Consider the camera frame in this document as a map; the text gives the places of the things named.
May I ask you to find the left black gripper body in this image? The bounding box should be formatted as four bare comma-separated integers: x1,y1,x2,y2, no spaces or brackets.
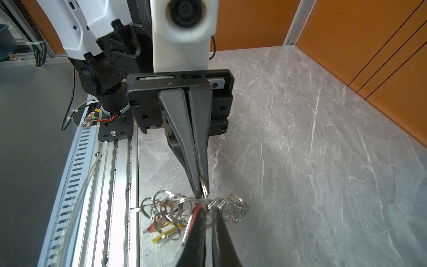
126,69,235,135

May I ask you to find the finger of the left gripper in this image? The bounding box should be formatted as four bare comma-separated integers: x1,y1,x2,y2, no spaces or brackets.
159,89,202,198
189,87,212,194

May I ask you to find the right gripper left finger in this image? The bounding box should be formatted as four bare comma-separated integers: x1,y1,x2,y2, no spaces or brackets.
176,208,206,267

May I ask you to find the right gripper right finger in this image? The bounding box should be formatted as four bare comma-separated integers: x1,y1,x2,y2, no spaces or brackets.
211,208,242,267

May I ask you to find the key with red tag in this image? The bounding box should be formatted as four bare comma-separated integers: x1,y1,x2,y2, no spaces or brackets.
143,201,201,245

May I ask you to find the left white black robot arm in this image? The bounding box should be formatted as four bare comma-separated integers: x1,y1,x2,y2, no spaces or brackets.
39,1,235,198

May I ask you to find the left green circuit board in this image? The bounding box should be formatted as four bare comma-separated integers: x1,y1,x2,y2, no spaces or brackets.
81,108,119,129

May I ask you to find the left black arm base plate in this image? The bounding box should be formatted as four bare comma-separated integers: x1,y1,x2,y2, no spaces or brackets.
98,111,133,142

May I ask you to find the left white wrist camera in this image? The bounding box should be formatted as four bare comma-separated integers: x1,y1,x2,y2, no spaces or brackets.
150,1,219,73

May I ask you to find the aluminium front rail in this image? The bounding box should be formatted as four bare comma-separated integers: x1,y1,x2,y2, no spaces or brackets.
63,121,137,267

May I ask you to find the white slotted cable duct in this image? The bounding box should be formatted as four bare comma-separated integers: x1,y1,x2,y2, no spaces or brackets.
38,127,96,267

